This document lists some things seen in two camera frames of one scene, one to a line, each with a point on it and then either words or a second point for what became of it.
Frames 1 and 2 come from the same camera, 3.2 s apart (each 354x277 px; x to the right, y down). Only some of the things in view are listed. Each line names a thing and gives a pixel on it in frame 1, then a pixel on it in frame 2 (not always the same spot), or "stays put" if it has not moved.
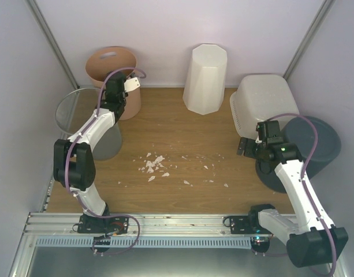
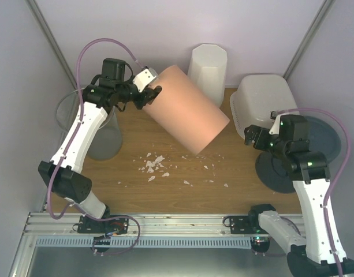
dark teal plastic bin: x=301 y=133 stays put
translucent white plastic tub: x=259 y=97 stays put
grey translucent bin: x=74 y=112 stays put
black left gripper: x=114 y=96 to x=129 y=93
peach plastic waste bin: x=105 y=59 to x=185 y=111
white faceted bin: x=204 y=89 stays put
